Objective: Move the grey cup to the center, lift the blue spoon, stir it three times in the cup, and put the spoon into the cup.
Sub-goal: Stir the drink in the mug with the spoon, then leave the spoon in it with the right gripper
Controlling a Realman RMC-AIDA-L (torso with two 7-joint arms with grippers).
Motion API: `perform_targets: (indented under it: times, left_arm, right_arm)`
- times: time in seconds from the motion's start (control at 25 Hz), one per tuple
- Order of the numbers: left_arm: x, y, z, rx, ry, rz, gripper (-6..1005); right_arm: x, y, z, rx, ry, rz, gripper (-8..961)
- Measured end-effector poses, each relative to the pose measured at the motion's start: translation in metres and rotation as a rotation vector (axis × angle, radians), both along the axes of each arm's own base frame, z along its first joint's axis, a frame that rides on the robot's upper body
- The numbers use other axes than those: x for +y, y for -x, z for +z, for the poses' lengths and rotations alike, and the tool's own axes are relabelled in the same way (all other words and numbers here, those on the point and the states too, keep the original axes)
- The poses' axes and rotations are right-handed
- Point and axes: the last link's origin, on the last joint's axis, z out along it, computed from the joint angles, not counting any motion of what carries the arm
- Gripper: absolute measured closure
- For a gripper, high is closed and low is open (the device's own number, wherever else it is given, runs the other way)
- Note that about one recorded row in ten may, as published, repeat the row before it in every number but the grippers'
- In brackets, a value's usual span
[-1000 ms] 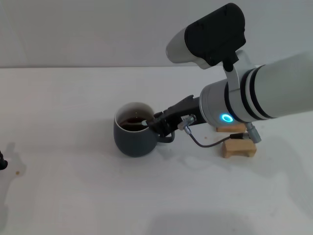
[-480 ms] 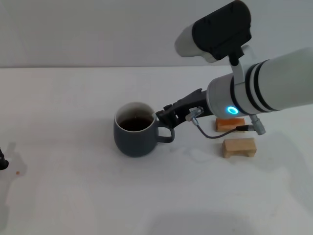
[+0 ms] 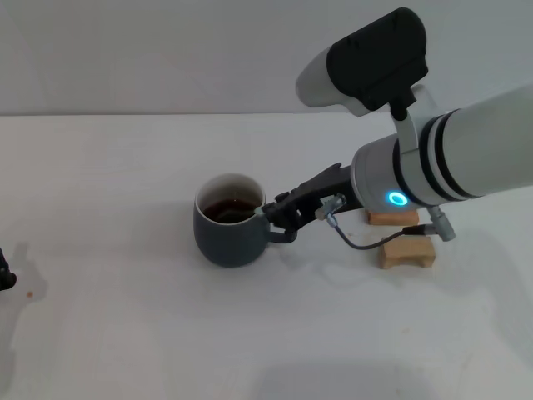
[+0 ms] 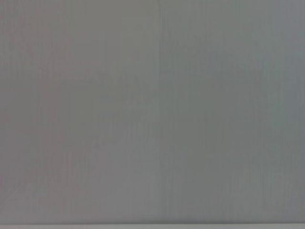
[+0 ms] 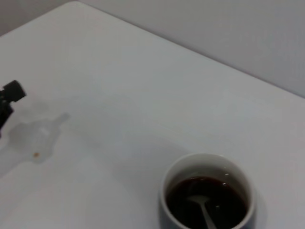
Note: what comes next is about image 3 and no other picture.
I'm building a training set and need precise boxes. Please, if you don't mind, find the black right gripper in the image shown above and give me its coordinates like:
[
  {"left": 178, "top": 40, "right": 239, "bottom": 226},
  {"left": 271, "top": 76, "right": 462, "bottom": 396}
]
[{"left": 262, "top": 162, "right": 362, "bottom": 233}]

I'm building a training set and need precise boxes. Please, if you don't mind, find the dark grey coffee mug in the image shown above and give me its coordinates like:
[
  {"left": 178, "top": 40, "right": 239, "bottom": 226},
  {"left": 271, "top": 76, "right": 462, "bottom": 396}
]
[{"left": 193, "top": 172, "right": 298, "bottom": 269}]

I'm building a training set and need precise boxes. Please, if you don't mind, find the reddish brown wooden block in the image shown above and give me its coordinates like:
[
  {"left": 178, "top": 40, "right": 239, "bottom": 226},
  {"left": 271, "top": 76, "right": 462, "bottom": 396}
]
[{"left": 366, "top": 207, "right": 420, "bottom": 227}]

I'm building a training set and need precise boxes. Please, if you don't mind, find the light wooden notched block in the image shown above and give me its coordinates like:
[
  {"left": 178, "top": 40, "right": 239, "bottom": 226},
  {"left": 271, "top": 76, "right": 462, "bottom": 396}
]
[{"left": 377, "top": 235, "right": 437, "bottom": 270}]

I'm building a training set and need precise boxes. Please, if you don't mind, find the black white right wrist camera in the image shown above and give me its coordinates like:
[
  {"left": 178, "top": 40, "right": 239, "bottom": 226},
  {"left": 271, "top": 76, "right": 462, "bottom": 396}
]
[{"left": 296, "top": 7, "right": 431, "bottom": 123}]

